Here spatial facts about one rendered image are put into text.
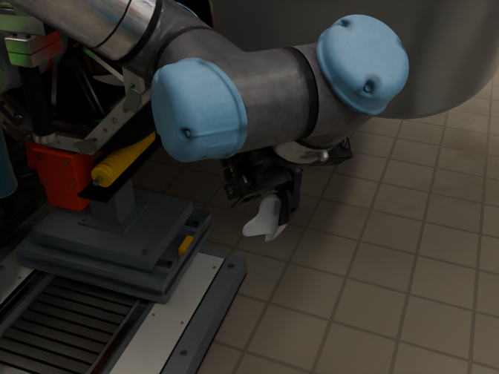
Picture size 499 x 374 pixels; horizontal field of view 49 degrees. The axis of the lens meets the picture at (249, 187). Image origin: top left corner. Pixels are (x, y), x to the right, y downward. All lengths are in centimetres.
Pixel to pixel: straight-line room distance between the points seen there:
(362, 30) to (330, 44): 3
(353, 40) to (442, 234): 172
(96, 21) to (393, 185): 195
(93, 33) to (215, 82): 13
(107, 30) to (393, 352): 137
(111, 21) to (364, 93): 21
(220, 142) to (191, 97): 4
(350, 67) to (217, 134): 11
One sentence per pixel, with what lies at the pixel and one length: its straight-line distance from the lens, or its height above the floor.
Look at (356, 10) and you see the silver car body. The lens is 110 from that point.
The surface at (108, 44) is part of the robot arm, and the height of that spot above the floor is 111.
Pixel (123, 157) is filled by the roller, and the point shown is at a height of 53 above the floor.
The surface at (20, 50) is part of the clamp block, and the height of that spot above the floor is 93.
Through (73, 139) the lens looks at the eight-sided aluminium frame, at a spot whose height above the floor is 62.
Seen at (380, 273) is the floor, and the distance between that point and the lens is 190.
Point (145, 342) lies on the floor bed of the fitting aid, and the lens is 158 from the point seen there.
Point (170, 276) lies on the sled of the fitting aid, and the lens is 163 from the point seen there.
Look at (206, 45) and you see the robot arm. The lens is 44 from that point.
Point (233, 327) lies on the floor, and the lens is 169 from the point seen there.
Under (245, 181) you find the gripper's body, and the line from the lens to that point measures 59.
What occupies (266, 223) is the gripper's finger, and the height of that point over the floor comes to 86.
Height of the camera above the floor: 128
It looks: 35 degrees down
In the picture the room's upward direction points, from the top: straight up
